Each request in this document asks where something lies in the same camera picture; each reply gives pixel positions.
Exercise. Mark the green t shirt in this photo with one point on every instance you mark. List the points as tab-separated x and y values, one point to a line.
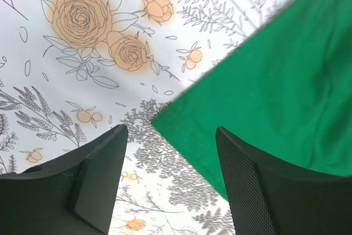
286	91

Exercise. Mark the floral table cloth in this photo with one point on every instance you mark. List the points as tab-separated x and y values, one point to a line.
73	69

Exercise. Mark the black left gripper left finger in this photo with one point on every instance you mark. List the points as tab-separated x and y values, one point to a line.
72	194

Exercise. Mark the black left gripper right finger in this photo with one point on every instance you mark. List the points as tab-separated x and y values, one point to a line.
268	195

